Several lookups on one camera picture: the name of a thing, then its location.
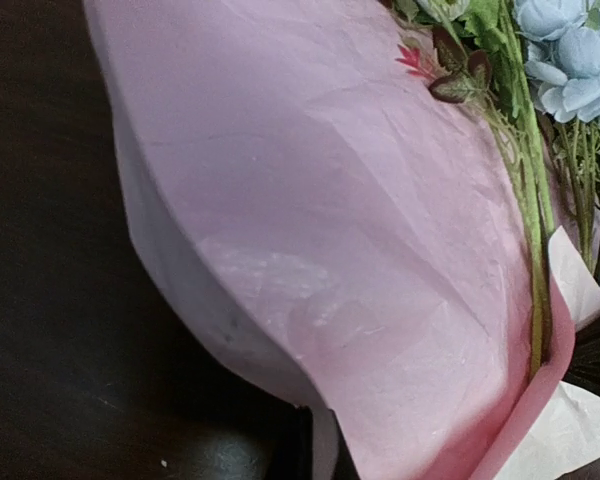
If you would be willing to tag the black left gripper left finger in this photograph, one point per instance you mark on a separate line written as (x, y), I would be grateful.
(292, 458)

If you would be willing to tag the pink wrapping paper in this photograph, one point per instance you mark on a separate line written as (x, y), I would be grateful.
(338, 238)

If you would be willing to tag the fake flower bouquet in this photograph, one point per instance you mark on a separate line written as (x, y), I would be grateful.
(531, 70)

